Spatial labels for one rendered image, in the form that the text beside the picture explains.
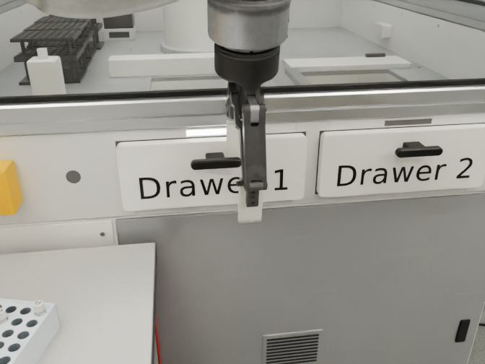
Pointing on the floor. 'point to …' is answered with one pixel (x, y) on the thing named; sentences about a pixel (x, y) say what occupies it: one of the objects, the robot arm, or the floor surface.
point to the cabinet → (304, 279)
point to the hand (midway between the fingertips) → (242, 181)
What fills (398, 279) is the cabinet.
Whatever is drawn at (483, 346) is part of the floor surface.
